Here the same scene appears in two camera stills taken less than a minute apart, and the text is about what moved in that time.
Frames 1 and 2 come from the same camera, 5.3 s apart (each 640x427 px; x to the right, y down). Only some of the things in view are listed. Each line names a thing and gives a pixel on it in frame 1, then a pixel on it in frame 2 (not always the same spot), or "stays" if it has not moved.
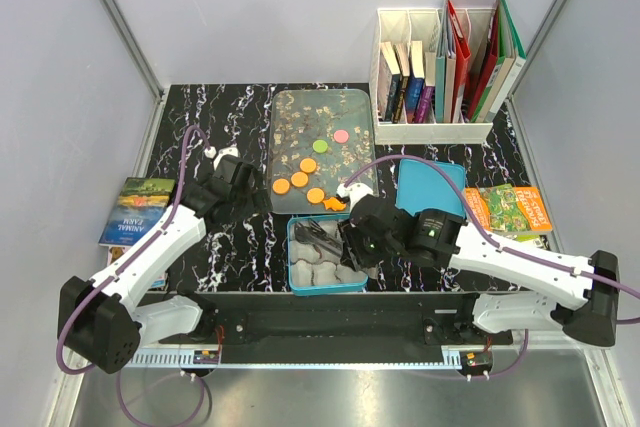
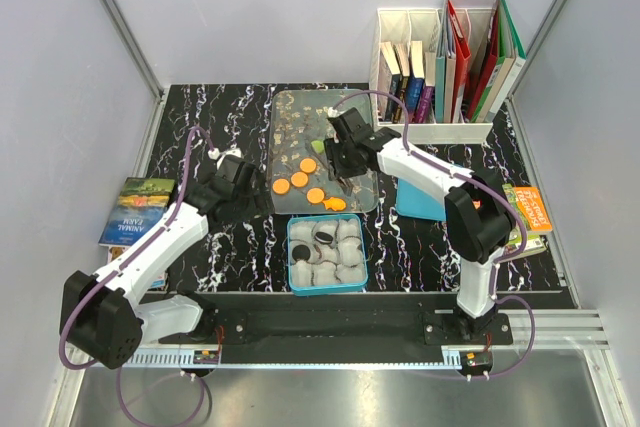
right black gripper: (351, 250) -> (332, 147)
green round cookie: (320, 146) stays
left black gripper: (260, 198) stays
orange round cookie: (280, 186) stays
